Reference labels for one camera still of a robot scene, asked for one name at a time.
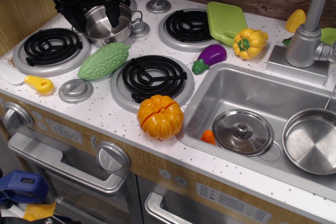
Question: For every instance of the silver oven door handle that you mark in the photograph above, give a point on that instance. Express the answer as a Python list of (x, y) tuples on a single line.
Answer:
[(50, 158)]

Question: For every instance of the green toy leaf item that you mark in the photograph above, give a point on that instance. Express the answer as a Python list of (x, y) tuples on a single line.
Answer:
[(328, 36)]

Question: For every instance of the steel pot lid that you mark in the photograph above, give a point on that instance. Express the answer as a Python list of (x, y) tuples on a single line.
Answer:
[(243, 132)]

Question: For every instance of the yellow toy corn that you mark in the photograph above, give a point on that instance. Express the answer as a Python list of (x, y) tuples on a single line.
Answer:
[(297, 18)]

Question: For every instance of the green plastic cutting board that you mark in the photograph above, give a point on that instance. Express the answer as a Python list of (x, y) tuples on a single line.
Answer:
[(225, 21)]

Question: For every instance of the silver toy faucet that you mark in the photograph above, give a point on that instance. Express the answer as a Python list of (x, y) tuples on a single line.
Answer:
[(307, 57)]

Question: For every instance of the yellow toy bell pepper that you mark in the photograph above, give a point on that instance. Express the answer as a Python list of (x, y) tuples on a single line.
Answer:
[(248, 43)]

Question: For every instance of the white yellow toy spatula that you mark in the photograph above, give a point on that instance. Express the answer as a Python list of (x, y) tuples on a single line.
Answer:
[(42, 86)]

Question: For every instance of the black burner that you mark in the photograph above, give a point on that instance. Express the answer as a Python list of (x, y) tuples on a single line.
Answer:
[(51, 52), (142, 77), (186, 30)]

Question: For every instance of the silver oven dial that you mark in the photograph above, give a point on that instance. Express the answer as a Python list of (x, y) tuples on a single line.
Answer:
[(111, 158), (16, 116)]

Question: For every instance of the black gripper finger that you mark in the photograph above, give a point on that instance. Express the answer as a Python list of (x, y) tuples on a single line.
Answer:
[(112, 12), (76, 18)]

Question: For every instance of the orange toy pumpkin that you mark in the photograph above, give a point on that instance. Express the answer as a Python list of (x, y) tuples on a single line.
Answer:
[(160, 117)]

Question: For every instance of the silver oven dial left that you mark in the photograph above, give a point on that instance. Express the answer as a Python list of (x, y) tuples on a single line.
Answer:
[(16, 116)]

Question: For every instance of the silver knob front left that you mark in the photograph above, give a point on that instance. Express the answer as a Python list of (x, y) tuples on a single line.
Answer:
[(75, 91)]

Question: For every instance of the steel pan in sink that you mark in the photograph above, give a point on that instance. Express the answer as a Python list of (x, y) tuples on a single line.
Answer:
[(308, 139)]

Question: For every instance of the purple toy eggplant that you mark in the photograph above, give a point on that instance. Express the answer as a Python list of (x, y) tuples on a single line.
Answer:
[(211, 55)]

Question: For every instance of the green toy squash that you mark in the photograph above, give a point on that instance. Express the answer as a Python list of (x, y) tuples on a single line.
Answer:
[(104, 61)]

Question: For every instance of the blue clamp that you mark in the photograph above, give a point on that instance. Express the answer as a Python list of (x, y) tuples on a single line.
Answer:
[(23, 187)]

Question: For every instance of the front left black burner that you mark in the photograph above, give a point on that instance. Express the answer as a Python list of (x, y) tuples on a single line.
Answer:
[(51, 52)]

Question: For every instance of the silver knob back centre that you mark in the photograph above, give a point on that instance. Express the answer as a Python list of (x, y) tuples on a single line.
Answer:
[(158, 6)]

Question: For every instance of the back right black burner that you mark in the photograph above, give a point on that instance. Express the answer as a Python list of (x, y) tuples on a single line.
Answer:
[(186, 30)]

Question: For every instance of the silver oven dial right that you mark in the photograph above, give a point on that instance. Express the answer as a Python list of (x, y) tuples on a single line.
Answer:
[(111, 158)]

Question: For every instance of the silver knob beside pot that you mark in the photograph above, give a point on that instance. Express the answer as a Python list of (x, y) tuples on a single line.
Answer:
[(139, 29)]

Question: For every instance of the orange toy carrot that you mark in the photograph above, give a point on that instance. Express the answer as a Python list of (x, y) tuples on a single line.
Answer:
[(208, 137)]

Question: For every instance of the silver dishwasher door handle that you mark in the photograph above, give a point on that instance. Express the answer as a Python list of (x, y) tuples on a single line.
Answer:
[(153, 206)]

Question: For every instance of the steel sink basin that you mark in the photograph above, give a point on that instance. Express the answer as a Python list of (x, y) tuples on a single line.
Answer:
[(227, 87)]

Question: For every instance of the steel pot on stove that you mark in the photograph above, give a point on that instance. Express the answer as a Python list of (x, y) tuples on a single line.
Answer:
[(99, 30)]

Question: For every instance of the front right black burner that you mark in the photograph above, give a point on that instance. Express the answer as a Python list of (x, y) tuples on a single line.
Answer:
[(142, 77)]

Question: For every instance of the back left burner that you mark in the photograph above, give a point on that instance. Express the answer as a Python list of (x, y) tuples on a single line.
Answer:
[(131, 4)]

